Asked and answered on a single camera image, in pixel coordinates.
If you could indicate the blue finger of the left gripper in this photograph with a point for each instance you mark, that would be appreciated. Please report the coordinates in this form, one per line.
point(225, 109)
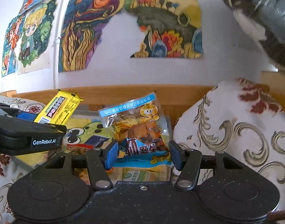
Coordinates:
point(37, 135)
point(21, 114)

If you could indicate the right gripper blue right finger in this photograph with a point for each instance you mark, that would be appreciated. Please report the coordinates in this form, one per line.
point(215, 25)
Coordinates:
point(178, 155)

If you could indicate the blond child drawing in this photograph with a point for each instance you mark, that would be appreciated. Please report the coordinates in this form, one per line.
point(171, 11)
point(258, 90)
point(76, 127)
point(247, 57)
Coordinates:
point(36, 33)

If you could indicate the floral bed cover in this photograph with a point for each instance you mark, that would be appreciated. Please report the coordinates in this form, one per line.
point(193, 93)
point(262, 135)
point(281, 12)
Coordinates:
point(235, 117)

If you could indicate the landscape hill drawing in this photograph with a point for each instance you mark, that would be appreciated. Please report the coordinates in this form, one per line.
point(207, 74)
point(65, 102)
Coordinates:
point(173, 28)

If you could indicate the grey tray box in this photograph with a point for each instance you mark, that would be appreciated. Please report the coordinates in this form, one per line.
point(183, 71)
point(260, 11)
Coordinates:
point(84, 132)

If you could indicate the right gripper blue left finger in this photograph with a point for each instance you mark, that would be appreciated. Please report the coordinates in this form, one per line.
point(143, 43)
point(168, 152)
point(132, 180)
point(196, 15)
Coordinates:
point(109, 155)

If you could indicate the orange haired girl drawing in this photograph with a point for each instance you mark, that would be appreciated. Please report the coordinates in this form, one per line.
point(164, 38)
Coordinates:
point(12, 36)

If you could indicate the blue orange snack packet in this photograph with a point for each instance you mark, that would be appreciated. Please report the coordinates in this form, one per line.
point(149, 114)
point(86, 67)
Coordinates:
point(141, 130)

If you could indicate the swirly night sky drawing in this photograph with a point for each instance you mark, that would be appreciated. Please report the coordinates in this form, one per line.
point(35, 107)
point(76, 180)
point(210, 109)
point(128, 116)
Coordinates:
point(81, 32)

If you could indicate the yellow biscuit packet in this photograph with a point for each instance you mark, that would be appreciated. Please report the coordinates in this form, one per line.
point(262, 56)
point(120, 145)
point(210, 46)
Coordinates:
point(59, 109)

